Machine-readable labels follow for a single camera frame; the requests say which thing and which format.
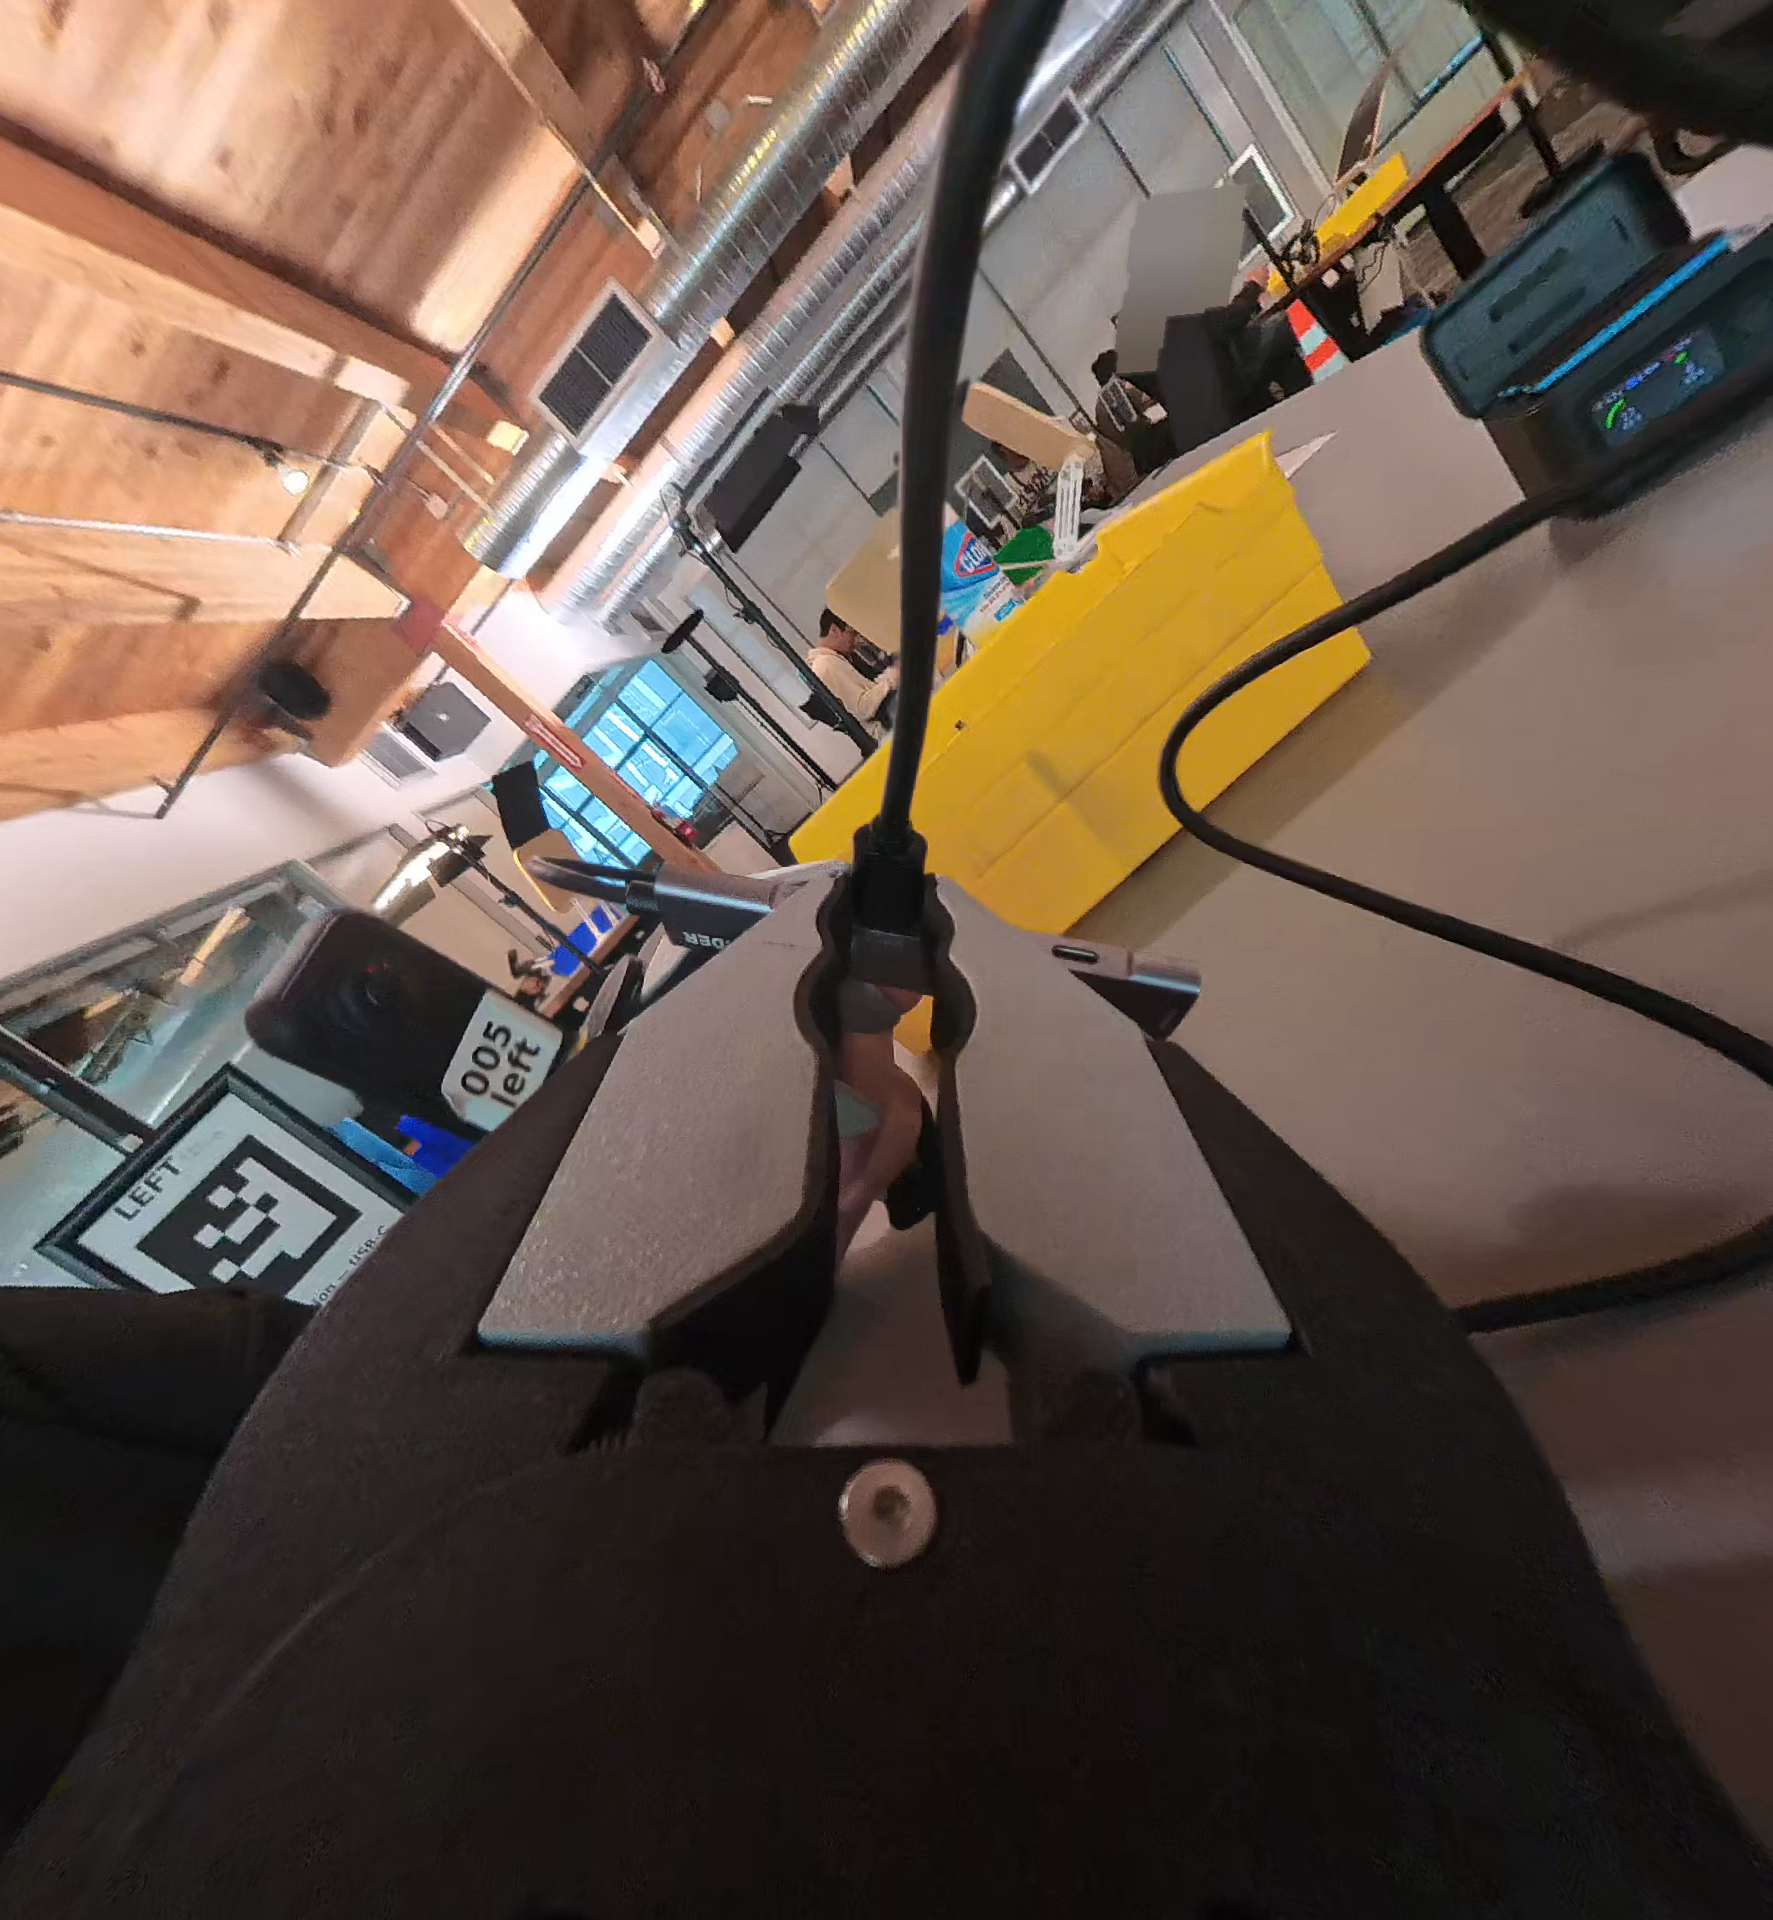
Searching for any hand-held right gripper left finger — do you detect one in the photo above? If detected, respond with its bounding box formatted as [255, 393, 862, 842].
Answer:
[476, 869, 848, 1406]

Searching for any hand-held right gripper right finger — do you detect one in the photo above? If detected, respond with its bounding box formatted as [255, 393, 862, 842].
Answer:
[914, 879, 1295, 1390]

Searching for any grey usb hub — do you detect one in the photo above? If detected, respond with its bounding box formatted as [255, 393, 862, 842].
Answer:
[527, 852, 1206, 1046]

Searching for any yellow plastic bin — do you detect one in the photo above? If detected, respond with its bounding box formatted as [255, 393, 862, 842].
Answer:
[787, 431, 1373, 1058]

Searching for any black usb-c cable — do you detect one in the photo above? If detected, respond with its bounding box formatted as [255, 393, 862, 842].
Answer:
[843, 0, 1773, 1337]

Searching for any person's left hand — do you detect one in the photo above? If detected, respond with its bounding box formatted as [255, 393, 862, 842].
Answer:
[830, 981, 928, 1250]

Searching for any large paned window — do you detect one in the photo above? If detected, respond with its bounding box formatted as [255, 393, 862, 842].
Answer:
[547, 660, 746, 869]

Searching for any white wipes canister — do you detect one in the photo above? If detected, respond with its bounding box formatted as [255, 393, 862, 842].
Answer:
[938, 519, 1043, 649]

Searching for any black hanging speaker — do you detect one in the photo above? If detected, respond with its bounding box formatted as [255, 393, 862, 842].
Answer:
[705, 406, 823, 549]

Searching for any white ceiling vent grille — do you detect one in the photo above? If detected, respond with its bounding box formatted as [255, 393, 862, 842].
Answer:
[531, 283, 662, 443]

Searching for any person's dark clothed body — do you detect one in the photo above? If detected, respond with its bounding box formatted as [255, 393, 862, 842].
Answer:
[0, 1282, 315, 1907]

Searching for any black charging case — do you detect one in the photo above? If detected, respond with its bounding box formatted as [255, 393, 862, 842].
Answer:
[1421, 151, 1773, 519]

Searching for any silver ventilation duct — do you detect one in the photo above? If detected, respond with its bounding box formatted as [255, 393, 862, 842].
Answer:
[466, 0, 1006, 617]

